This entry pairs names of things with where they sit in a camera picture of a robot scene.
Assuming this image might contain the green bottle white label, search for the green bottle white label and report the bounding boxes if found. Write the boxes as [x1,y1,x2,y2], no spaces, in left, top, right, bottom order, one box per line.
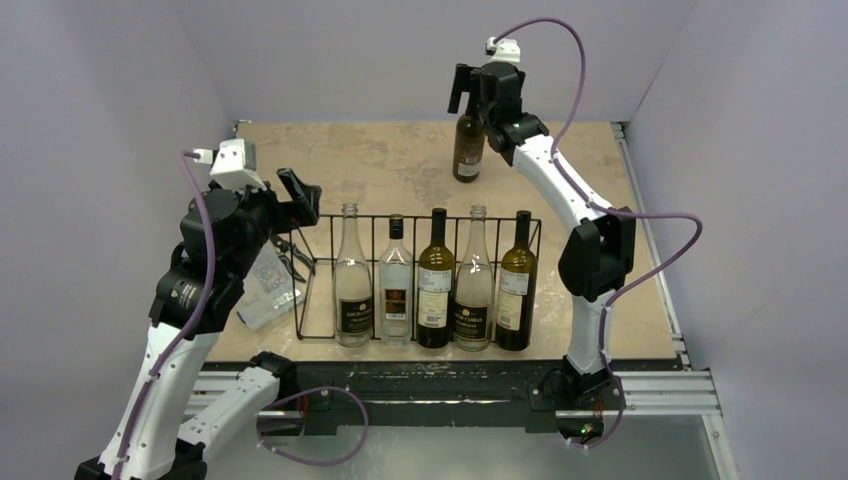
[416,208,455,349]

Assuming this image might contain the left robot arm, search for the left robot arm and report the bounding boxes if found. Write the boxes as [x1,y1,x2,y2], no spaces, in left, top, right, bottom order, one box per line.
[74,168,322,479]

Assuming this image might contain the black wire wine rack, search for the black wire wine rack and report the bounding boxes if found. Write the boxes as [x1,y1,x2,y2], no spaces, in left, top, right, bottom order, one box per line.
[284,213,517,340]

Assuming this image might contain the clear bottle black cap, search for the clear bottle black cap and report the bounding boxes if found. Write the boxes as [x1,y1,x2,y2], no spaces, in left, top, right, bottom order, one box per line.
[378,214,413,347]

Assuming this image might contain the purple cable loop under table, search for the purple cable loop under table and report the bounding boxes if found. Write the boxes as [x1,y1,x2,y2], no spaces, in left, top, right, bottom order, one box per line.
[256,384,370,468]

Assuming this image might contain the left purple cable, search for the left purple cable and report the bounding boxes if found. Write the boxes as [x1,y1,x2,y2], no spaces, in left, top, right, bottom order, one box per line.
[109,150,217,480]

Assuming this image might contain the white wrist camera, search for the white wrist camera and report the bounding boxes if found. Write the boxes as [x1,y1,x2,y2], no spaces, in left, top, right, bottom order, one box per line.
[190,138,268,191]
[485,37,521,66]

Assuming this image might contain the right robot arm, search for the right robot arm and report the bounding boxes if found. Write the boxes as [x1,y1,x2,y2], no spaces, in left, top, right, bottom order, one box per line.
[448,62,636,407]

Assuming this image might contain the dark bottle silver neck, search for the dark bottle silver neck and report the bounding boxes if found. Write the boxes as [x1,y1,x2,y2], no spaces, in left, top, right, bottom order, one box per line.
[452,93,485,183]

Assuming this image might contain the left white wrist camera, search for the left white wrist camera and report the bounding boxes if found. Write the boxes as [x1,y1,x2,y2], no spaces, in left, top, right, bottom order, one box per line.
[190,138,268,191]

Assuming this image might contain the clear bottle black label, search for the clear bottle black label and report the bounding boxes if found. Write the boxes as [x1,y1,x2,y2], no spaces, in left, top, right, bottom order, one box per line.
[452,205,494,352]

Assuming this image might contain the black table front rail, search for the black table front rail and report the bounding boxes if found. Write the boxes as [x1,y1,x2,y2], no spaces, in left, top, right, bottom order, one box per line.
[192,357,723,439]

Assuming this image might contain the dark green wine bottle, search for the dark green wine bottle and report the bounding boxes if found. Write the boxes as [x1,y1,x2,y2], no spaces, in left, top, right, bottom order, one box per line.
[495,210,537,351]

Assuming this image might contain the clear tall bottle dark label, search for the clear tall bottle dark label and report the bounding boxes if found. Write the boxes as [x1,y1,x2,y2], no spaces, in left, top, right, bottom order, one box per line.
[333,202,374,348]

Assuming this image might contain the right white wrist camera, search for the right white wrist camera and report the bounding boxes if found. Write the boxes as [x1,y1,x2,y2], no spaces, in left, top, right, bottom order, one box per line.
[485,37,521,66]

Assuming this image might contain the black pruning shears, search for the black pruning shears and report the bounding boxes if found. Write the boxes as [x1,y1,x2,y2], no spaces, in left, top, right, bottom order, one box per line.
[270,235,316,283]

